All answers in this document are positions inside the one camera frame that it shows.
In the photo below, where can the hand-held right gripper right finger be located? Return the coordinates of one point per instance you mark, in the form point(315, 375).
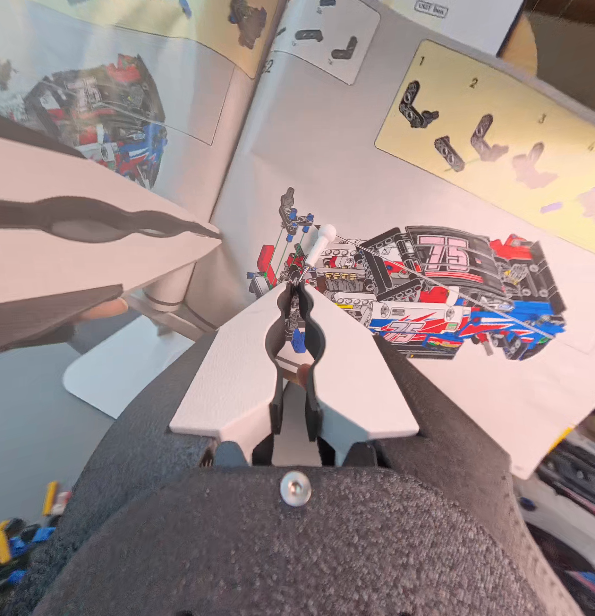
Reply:
point(360, 385)

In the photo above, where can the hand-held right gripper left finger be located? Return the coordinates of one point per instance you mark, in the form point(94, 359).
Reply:
point(230, 385)

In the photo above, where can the toy car set box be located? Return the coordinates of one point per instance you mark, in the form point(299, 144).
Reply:
point(562, 500)

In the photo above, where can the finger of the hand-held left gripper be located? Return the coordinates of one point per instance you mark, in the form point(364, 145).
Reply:
point(61, 178)
point(85, 264)

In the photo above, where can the building instruction booklet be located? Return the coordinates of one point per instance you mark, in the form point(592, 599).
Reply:
point(355, 183)

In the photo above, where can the white book stand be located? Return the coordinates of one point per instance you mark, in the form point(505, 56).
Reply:
point(114, 375)

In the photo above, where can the person's left hand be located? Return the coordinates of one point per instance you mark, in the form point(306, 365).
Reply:
point(107, 309)

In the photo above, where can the person's right hand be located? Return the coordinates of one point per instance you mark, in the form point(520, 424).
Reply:
point(304, 375)

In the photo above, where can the grey desk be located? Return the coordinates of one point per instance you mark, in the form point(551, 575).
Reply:
point(23, 433)

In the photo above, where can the pile of mixed brick pieces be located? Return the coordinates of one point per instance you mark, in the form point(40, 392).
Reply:
point(13, 548)

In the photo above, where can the white paper sheet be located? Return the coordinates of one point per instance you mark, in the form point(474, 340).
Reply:
point(470, 19)

